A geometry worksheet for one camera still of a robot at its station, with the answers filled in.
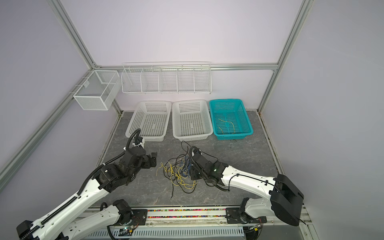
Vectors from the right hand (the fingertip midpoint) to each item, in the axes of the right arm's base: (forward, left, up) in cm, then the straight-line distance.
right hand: (191, 172), depth 80 cm
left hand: (+4, +22, +12) cm, 25 cm away
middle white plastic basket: (+45, +2, -8) cm, 46 cm away
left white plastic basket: (+46, +34, -7) cm, 58 cm away
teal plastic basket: (+46, -28, -9) cm, 55 cm away
